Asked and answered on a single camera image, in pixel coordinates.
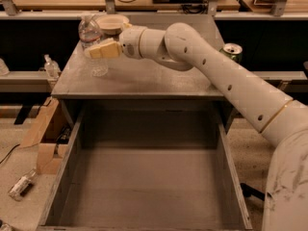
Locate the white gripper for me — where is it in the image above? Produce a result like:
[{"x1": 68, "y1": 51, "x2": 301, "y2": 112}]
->
[{"x1": 84, "y1": 23, "x2": 146, "y2": 59}]

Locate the clear plastic water bottle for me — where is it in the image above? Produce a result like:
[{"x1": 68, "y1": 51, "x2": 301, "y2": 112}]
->
[{"x1": 78, "y1": 13, "x2": 108, "y2": 77}]

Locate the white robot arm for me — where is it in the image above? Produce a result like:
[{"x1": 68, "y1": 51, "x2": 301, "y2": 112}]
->
[{"x1": 85, "y1": 22, "x2": 308, "y2": 231}]

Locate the grey cabinet with top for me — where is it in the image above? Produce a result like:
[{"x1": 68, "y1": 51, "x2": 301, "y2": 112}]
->
[{"x1": 51, "y1": 13, "x2": 239, "y2": 137}]

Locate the clear bottle on shelf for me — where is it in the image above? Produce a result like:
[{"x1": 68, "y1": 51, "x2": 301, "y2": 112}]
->
[{"x1": 44, "y1": 55, "x2": 61, "y2": 78}]

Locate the open grey top drawer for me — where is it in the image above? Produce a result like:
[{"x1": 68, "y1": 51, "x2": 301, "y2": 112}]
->
[{"x1": 38, "y1": 111, "x2": 252, "y2": 231}]

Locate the small bottle on floor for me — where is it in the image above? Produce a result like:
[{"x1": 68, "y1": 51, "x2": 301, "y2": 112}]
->
[{"x1": 8, "y1": 168, "x2": 37, "y2": 201}]

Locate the white ceramic bowl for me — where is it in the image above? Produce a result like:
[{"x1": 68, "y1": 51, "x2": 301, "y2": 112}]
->
[{"x1": 95, "y1": 14, "x2": 129, "y2": 36}]

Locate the green soda can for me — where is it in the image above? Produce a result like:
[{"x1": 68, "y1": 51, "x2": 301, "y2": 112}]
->
[{"x1": 219, "y1": 43, "x2": 243, "y2": 64}]

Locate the brown cardboard box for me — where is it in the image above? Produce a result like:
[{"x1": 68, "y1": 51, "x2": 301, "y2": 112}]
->
[{"x1": 20, "y1": 98, "x2": 68, "y2": 174}]

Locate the black chair base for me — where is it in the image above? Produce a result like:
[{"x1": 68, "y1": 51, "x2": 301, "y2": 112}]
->
[{"x1": 240, "y1": 183, "x2": 265, "y2": 201}]

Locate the grey metal shelf rail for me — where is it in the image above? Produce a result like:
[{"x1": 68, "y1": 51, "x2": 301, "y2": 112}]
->
[{"x1": 0, "y1": 71, "x2": 58, "y2": 93}]

